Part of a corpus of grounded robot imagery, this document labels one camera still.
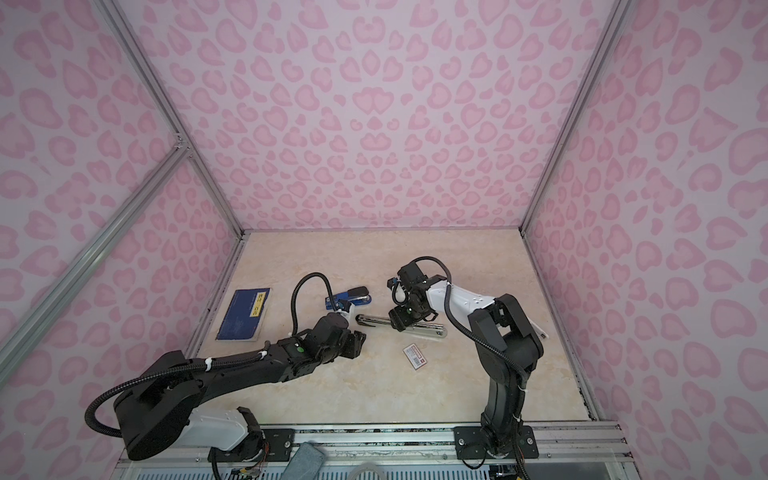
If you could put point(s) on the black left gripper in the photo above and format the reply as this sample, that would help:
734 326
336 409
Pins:
356 342

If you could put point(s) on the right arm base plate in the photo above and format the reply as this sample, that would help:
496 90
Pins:
468 443

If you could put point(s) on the dark blue booklet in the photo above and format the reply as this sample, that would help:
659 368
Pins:
244 315

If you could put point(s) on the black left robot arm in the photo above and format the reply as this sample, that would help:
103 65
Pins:
165 406

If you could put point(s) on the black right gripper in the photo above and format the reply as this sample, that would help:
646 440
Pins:
397 318

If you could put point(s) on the blue black stapler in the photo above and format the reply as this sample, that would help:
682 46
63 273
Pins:
358 296

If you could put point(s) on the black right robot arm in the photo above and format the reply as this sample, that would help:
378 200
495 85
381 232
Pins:
507 344

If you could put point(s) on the red white staple box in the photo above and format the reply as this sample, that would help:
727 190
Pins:
415 356

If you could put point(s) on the aluminium front rail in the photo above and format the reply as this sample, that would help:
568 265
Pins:
566 450

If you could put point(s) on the grey cloth pad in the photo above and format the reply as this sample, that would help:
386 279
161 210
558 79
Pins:
306 464

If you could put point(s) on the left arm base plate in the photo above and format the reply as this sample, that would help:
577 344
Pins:
270 445

